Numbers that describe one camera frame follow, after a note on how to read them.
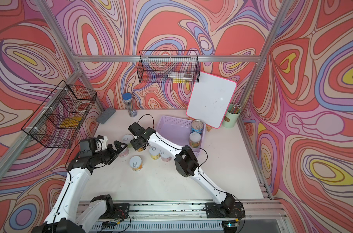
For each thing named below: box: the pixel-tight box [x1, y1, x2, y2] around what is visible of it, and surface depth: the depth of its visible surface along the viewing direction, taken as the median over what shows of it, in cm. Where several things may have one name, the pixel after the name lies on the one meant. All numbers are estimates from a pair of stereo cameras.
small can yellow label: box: [149, 145, 161, 160], surface depth 92 cm
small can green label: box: [122, 133, 134, 148], surface depth 98 cm
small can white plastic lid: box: [189, 132, 202, 148], surface depth 96 cm
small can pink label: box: [160, 149, 173, 163], surface depth 90 cm
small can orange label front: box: [129, 155, 145, 172], surface depth 88 cm
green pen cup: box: [222, 103, 242, 129], surface depth 102 cm
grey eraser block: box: [96, 107, 116, 124], surface depth 116 cm
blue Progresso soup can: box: [190, 119, 204, 135], surface depth 98 cm
